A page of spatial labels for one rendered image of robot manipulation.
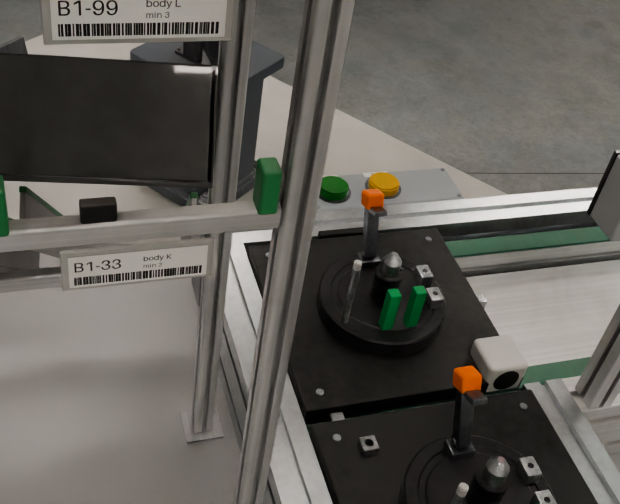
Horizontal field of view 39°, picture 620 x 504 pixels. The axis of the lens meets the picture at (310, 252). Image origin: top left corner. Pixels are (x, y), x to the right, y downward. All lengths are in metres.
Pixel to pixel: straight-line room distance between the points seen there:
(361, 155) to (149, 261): 0.88
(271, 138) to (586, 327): 0.57
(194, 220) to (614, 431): 0.64
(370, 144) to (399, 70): 2.00
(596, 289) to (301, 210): 0.70
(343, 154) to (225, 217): 0.86
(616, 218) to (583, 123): 2.59
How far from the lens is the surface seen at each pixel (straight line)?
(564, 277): 1.16
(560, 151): 3.17
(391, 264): 0.90
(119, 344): 1.03
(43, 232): 0.50
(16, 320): 1.07
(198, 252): 0.52
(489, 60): 3.61
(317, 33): 0.45
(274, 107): 1.44
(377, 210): 0.93
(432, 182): 1.17
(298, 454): 0.83
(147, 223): 0.50
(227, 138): 0.69
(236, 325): 0.92
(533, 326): 1.08
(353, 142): 1.39
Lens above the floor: 1.64
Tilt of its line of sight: 42 degrees down
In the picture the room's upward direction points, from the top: 10 degrees clockwise
